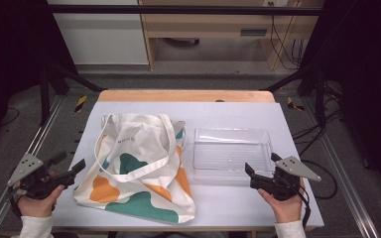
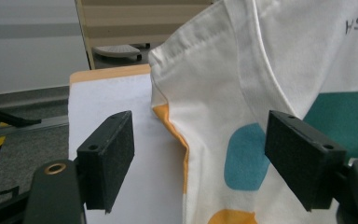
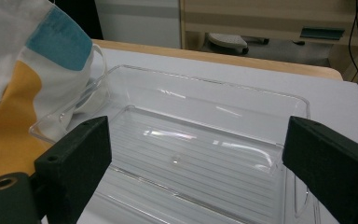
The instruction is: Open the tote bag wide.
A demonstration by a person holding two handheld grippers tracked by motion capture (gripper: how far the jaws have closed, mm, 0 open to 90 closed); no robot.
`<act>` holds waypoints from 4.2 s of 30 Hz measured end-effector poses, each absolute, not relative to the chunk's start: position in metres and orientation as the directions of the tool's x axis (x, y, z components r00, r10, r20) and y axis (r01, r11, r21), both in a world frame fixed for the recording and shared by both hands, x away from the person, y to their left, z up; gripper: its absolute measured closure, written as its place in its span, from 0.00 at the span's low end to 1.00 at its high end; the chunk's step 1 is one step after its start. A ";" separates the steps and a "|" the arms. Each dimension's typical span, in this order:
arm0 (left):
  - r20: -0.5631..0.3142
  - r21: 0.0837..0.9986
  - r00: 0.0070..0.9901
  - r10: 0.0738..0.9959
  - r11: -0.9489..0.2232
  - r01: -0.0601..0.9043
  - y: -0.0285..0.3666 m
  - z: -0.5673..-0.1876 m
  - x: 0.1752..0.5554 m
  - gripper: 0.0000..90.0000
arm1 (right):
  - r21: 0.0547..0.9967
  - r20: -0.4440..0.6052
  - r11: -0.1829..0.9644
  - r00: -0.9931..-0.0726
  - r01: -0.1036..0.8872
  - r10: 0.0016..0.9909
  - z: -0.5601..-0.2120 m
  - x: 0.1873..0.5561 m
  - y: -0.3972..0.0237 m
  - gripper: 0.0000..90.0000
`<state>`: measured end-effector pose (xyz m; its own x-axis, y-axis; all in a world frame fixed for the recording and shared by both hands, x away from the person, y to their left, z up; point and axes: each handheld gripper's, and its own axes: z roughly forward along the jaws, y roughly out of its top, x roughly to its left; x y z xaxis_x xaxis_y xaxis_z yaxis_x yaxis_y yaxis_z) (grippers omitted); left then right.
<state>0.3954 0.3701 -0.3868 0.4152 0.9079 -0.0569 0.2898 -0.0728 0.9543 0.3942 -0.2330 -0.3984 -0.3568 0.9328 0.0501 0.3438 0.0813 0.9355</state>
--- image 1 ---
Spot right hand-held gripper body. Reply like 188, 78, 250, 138
249, 156, 322, 202

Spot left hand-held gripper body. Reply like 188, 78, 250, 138
6, 152, 77, 201

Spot clear plastic container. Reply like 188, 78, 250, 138
192, 127, 277, 182

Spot patterned canvas tote bag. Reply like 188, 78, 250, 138
72, 113, 196, 225

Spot person's left hand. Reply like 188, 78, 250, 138
13, 183, 65, 219

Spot person's right hand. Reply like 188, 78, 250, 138
257, 178, 308, 224

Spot white table mat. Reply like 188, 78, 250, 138
44, 100, 325, 229

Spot yellow black tape strip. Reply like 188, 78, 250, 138
286, 96, 306, 113
73, 94, 89, 114

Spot black metal stand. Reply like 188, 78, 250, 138
261, 60, 329, 129
39, 62, 107, 127

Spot wooden table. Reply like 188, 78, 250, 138
45, 88, 325, 233

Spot black curtain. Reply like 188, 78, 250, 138
0, 0, 77, 157
299, 0, 381, 194

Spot white cabinet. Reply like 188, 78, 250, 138
47, 0, 150, 66

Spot light wooden desk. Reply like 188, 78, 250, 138
138, 0, 325, 71

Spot aluminium floor rail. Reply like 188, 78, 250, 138
0, 94, 64, 238
301, 95, 381, 238

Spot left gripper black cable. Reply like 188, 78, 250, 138
4, 186, 24, 218

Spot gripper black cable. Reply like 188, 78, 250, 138
4, 186, 24, 218
297, 184, 313, 231

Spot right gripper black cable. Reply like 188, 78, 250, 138
297, 184, 313, 231

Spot black floor cable loop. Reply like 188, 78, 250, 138
299, 158, 339, 200

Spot black floor cable bundle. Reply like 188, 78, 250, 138
291, 82, 345, 157

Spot thin black floor cable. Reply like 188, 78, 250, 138
0, 106, 21, 129

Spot hanging black cables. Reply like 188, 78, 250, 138
267, 1, 308, 71

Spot black horizontal frame bar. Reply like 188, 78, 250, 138
43, 4, 323, 17

